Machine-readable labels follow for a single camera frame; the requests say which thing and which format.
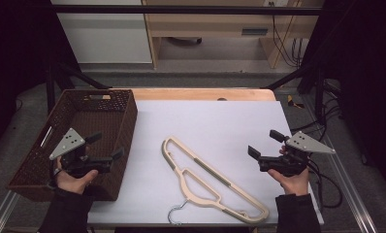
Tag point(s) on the person's left hand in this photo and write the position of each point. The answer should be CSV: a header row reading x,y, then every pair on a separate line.
x,y
72,183

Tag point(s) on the yellow and black tool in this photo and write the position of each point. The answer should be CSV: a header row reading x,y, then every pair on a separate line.
x,y
292,101

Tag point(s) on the aluminium rail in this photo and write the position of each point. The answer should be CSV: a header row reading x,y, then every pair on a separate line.
x,y
346,181
2,212

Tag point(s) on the black curtain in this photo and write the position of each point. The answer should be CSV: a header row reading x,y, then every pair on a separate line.
x,y
365,81
16,64

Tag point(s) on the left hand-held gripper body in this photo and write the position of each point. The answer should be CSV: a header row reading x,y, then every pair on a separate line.
x,y
72,142

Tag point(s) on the person's right hand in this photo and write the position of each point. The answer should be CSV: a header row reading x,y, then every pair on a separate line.
x,y
293,184

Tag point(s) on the light wooden desk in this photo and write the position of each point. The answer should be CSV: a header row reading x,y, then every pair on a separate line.
x,y
213,22

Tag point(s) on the white cabinet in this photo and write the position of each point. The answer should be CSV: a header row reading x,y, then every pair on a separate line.
x,y
107,39

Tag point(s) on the brown woven basket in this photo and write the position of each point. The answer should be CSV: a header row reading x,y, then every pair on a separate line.
x,y
94,119

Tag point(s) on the white table mat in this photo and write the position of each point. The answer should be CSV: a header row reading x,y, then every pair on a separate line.
x,y
230,129

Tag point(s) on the black horizontal frame bar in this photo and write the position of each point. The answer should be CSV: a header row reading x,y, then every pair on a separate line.
x,y
187,9

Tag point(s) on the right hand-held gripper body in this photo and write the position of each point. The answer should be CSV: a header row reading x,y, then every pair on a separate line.
x,y
288,163

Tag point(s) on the black metal stand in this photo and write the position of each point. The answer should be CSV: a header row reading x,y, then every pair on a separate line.
x,y
50,87
318,93

